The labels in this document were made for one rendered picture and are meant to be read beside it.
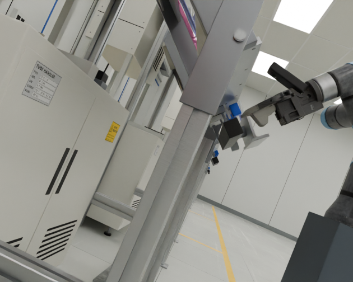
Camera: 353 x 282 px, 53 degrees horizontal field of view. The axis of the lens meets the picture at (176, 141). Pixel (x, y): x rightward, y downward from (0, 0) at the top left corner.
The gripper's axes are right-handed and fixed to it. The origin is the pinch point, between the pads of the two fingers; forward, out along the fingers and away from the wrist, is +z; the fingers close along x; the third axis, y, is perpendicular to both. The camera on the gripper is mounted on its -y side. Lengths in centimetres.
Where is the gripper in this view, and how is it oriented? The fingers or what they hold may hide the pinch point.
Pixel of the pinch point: (244, 112)
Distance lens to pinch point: 99.7
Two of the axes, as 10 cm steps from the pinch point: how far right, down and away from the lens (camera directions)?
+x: 0.8, 1.1, 9.9
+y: 3.8, 9.2, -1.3
